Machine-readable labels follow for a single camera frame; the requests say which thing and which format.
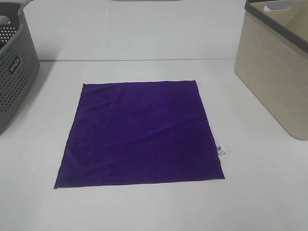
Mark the grey perforated plastic basket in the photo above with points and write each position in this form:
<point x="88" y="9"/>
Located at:
<point x="19" y="64"/>

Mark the beige storage bin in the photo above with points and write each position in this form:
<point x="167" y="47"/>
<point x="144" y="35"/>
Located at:
<point x="272" y="60"/>

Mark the purple towel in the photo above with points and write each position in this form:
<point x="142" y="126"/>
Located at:
<point x="139" y="133"/>

